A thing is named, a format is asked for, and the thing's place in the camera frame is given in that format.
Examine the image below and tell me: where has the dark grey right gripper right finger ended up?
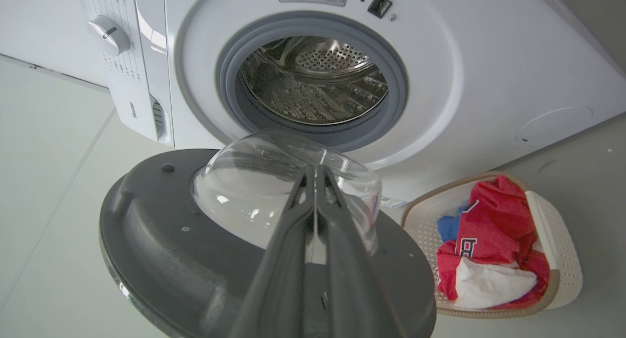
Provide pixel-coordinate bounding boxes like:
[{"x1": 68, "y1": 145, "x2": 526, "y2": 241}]
[{"x1": 315, "y1": 165, "x2": 406, "y2": 338}]

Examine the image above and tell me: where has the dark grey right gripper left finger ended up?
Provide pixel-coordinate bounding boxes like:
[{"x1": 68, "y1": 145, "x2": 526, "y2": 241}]
[{"x1": 229, "y1": 165, "x2": 317, "y2": 338}]

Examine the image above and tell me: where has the grey washing machine door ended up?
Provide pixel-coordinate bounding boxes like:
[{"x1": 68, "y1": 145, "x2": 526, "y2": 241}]
[{"x1": 99, "y1": 129, "x2": 437, "y2": 338}]

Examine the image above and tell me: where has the grey rubber door gasket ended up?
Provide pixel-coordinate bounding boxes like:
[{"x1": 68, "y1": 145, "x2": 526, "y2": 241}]
[{"x1": 216, "y1": 14, "x2": 409, "y2": 152}]

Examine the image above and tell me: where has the white front-load washing machine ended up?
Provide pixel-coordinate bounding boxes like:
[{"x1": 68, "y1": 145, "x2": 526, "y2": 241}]
[{"x1": 79, "y1": 0, "x2": 626, "y2": 207}]

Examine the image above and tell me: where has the black door latch socket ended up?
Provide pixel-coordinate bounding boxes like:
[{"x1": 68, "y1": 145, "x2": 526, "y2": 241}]
[{"x1": 367, "y1": 0, "x2": 393, "y2": 19}]

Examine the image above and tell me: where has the blue garment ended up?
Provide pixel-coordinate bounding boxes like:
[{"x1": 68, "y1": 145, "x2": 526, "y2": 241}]
[{"x1": 437, "y1": 205, "x2": 469, "y2": 243}]

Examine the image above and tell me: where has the red and white jersey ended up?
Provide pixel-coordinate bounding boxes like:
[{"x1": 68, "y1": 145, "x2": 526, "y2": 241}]
[{"x1": 436, "y1": 175, "x2": 550, "y2": 310}]

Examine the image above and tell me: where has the stainless steel drum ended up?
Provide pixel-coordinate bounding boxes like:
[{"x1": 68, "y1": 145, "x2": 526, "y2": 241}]
[{"x1": 240, "y1": 36, "x2": 389, "y2": 125}]

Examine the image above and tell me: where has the white plastic laundry basket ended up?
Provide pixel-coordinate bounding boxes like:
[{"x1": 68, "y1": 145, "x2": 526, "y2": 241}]
[{"x1": 401, "y1": 171, "x2": 583, "y2": 319}]

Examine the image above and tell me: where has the white program dial knob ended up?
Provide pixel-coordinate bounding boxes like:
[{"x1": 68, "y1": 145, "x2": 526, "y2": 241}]
[{"x1": 89, "y1": 15, "x2": 131, "y2": 56}]

